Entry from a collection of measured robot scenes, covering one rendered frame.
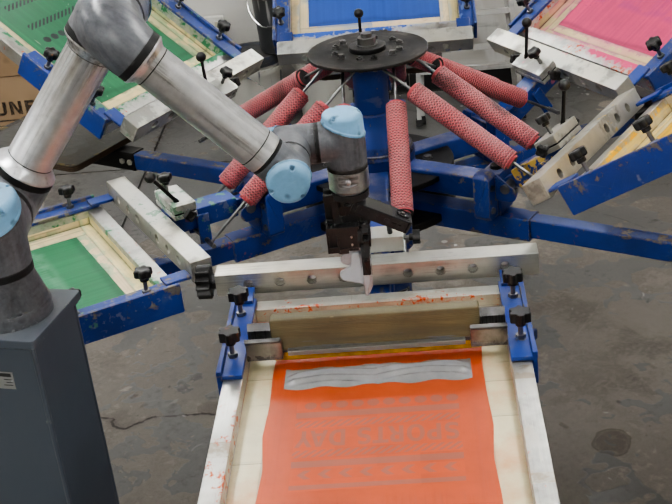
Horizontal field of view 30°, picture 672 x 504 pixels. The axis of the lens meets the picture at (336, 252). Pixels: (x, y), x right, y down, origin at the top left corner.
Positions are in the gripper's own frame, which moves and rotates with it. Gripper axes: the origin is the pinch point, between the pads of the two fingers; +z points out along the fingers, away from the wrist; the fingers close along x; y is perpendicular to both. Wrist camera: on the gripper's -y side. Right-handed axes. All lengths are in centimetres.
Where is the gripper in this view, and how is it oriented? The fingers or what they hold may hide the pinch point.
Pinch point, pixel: (370, 282)
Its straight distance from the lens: 240.7
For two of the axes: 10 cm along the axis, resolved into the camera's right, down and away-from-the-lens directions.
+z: 1.0, 8.8, 4.6
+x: -0.1, 4.6, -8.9
